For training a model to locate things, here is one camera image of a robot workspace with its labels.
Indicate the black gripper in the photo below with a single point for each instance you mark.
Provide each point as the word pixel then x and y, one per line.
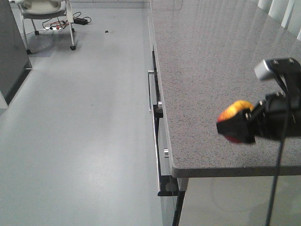
pixel 266 120

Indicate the red yellow apple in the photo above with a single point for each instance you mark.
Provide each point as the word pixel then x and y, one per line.
pixel 233 109

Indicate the grey L-shaped kitchen counter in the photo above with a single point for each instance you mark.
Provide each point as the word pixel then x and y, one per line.
pixel 206 51

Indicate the black built-in oven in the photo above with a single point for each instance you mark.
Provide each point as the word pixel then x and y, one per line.
pixel 171 196

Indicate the grey curtain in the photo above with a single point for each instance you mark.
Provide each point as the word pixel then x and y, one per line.
pixel 286 12

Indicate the black power adapter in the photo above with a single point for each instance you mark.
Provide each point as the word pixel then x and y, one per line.
pixel 80 21

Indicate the white power strip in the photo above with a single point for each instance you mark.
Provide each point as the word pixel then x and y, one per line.
pixel 55 29

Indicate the grey kitchen island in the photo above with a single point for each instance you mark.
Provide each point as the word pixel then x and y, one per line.
pixel 14 61

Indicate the beige office chair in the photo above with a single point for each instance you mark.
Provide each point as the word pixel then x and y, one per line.
pixel 44 9

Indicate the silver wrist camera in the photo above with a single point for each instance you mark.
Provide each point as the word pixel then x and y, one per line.
pixel 269 68

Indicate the grey dishwasher with handle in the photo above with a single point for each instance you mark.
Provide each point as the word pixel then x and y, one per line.
pixel 155 102

